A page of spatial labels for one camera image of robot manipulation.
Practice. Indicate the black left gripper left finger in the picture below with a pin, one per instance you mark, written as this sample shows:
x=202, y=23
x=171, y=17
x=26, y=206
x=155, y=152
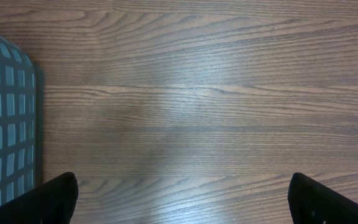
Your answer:
x=52, y=202

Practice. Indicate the grey plastic basket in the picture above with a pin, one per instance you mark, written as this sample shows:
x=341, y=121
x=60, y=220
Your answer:
x=21, y=86

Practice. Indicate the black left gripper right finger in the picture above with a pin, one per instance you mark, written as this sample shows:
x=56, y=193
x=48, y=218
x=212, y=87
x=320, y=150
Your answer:
x=314, y=203

